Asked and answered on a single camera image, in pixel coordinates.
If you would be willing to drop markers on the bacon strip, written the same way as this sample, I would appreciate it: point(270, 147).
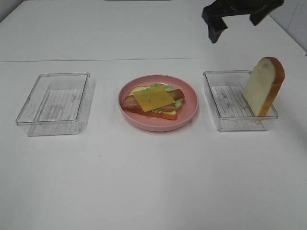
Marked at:
point(130, 103)
point(176, 94)

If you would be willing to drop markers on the green lettuce leaf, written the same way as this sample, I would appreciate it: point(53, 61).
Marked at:
point(165, 87)

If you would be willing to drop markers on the pink round plate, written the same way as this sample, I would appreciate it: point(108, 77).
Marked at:
point(185, 113)

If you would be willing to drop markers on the yellow cheese slice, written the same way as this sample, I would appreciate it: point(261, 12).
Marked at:
point(151, 99)

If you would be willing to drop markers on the bread slice with orange crust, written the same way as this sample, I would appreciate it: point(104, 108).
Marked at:
point(172, 115)

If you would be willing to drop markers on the clear right plastic container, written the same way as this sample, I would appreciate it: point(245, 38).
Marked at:
point(230, 110)

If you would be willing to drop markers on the clear left plastic container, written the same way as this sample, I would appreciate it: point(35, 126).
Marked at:
point(58, 104)

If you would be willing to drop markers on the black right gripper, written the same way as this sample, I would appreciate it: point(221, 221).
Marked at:
point(257, 9)

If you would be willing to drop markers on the clear plastic container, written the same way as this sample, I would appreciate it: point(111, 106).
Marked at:
point(58, 104)
point(230, 110)

